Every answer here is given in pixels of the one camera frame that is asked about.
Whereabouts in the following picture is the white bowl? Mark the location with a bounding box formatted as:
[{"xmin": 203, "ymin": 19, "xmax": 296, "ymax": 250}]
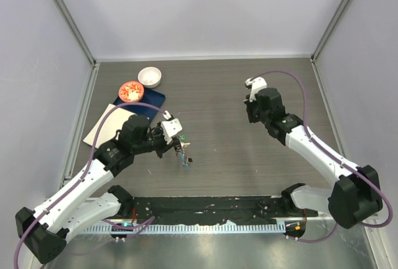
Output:
[{"xmin": 137, "ymin": 66, "xmax": 162, "ymax": 88}]

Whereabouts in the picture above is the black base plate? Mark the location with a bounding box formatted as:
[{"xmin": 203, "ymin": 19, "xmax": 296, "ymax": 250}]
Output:
[{"xmin": 130, "ymin": 196, "xmax": 318, "ymax": 226}]

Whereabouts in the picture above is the large keyring with blue handle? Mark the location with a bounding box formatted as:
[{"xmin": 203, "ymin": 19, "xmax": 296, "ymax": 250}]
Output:
[{"xmin": 174, "ymin": 135, "xmax": 192, "ymax": 169}]

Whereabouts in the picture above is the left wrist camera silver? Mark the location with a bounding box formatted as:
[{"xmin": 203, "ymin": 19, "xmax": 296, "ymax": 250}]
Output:
[{"xmin": 160, "ymin": 118, "xmax": 183, "ymax": 144}]

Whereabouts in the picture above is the blue tray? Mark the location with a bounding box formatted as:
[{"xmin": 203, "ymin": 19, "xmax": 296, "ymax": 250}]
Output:
[{"xmin": 123, "ymin": 88, "xmax": 166, "ymax": 122}]

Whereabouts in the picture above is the purple cable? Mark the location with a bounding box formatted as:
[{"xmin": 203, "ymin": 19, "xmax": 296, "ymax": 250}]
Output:
[
  {"xmin": 12, "ymin": 102, "xmax": 174, "ymax": 269},
  {"xmin": 251, "ymin": 70, "xmax": 394, "ymax": 244}
]

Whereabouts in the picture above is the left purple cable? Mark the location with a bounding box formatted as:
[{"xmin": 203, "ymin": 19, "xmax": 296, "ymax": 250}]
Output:
[{"xmin": 12, "ymin": 102, "xmax": 174, "ymax": 269}]

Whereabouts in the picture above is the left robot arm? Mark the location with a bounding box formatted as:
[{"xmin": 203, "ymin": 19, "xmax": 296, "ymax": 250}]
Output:
[{"xmin": 14, "ymin": 112, "xmax": 183, "ymax": 267}]

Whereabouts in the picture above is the orange patterned bowl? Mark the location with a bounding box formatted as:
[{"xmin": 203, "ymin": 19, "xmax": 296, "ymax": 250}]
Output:
[{"xmin": 118, "ymin": 81, "xmax": 144, "ymax": 103}]

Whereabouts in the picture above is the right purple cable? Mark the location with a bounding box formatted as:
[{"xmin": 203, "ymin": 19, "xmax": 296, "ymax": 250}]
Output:
[{"xmin": 251, "ymin": 70, "xmax": 394, "ymax": 244}]

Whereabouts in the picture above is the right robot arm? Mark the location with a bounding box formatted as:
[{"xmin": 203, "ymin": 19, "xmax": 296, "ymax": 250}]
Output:
[{"xmin": 244, "ymin": 86, "xmax": 383, "ymax": 229}]

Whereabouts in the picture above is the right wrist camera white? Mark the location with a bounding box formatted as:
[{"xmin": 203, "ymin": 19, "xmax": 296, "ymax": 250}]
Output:
[{"xmin": 244, "ymin": 76, "xmax": 267, "ymax": 102}]

